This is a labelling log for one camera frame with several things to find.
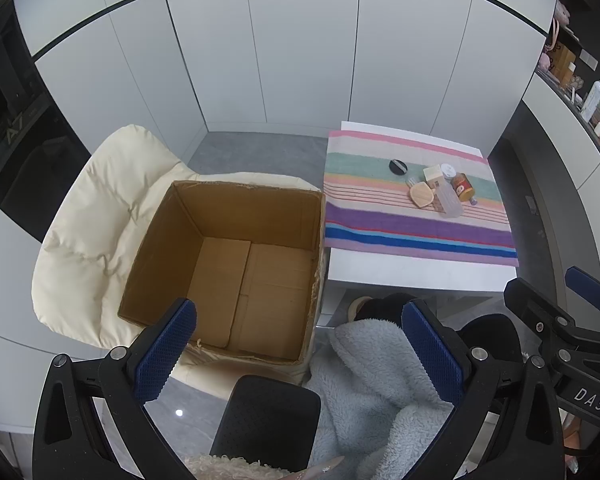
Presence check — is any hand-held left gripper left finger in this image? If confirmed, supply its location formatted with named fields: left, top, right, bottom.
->
left=32, top=297, right=198, bottom=480

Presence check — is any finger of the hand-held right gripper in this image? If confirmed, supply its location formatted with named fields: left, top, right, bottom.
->
left=503, top=278, right=586, bottom=361
left=565, top=266, right=600, bottom=313

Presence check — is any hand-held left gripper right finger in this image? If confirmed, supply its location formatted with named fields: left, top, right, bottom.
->
left=401, top=299, right=566, bottom=480

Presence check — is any brown cardboard box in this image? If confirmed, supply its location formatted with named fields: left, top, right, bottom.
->
left=117, top=180, right=327, bottom=365

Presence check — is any clear square container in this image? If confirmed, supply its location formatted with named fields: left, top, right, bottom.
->
left=436, top=183, right=465, bottom=219

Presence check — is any brown can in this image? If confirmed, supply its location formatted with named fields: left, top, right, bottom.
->
left=452, top=173, right=476, bottom=201

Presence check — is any peach square compact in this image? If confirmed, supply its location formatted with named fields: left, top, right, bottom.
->
left=408, top=182, right=436, bottom=209

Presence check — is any black clothing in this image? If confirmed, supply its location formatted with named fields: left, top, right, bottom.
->
left=355, top=294, right=523, bottom=363

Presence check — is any grey fleece blanket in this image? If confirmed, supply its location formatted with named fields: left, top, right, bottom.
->
left=300, top=317, right=486, bottom=480

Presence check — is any white table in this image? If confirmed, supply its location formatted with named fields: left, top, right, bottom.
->
left=326, top=121, right=518, bottom=297

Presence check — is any beige slipper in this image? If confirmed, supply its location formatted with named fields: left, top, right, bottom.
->
left=347, top=296, right=376, bottom=322

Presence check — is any striped colourful cloth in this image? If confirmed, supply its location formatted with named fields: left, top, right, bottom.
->
left=323, top=129, right=520, bottom=267

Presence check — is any cream fluffy cloth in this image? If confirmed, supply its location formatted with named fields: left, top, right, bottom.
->
left=182, top=454, right=301, bottom=480

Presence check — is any cream padded chair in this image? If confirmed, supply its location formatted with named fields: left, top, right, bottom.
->
left=31, top=124, right=326, bottom=387

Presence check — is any white bottle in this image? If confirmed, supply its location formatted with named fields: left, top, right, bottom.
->
left=581, top=80, right=600, bottom=123

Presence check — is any pink plush toy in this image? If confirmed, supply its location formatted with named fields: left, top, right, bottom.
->
left=550, top=1, right=571, bottom=41

